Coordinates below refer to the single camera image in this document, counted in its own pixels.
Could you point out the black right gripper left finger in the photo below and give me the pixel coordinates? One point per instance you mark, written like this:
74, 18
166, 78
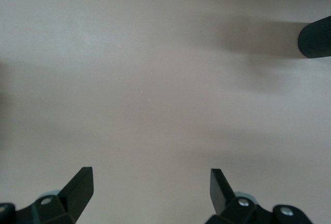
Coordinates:
75, 195

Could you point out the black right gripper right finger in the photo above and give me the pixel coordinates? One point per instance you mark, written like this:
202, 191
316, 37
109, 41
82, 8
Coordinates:
222, 198

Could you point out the black ribbed cylinder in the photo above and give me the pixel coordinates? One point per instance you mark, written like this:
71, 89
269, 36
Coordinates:
315, 39

